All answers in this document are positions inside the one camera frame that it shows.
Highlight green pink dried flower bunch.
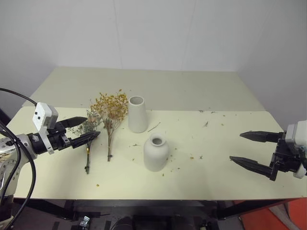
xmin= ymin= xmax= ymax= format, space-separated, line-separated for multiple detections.
xmin=68 ymin=109 xmax=103 ymax=175

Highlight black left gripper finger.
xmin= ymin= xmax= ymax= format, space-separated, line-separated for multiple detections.
xmin=61 ymin=116 xmax=88 ymax=128
xmin=69 ymin=130 xmax=101 ymax=149

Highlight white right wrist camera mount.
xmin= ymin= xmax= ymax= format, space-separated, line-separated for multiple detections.
xmin=284 ymin=119 xmax=307 ymax=179

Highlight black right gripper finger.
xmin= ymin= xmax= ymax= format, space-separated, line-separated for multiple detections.
xmin=239 ymin=130 xmax=287 ymax=144
xmin=229 ymin=156 xmax=273 ymax=178

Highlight loose dry twig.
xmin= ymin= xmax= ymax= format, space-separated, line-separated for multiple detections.
xmin=147 ymin=122 xmax=162 ymax=133

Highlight black table frame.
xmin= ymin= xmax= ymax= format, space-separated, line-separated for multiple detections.
xmin=13 ymin=197 xmax=303 ymax=221

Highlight yellow dried flower bunch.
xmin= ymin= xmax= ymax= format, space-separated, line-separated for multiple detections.
xmin=89 ymin=89 xmax=129 ymax=162

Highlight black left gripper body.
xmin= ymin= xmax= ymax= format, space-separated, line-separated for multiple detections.
xmin=47 ymin=122 xmax=73 ymax=151

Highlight white tapered ceramic vase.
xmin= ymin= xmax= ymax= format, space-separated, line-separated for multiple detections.
xmin=128 ymin=95 xmax=149 ymax=133

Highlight white bottle-shaped ceramic vase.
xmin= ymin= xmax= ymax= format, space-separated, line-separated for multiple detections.
xmin=143 ymin=132 xmax=169 ymax=173

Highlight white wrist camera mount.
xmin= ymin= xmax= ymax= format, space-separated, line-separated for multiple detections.
xmin=284 ymin=119 xmax=307 ymax=179
xmin=32 ymin=102 xmax=59 ymax=155

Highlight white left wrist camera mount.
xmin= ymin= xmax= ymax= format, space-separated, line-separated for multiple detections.
xmin=32 ymin=102 xmax=59 ymax=155

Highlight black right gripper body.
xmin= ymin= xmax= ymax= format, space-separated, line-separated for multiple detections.
xmin=269 ymin=138 xmax=305 ymax=182

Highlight orange object under table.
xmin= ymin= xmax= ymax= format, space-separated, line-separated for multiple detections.
xmin=239 ymin=198 xmax=307 ymax=230

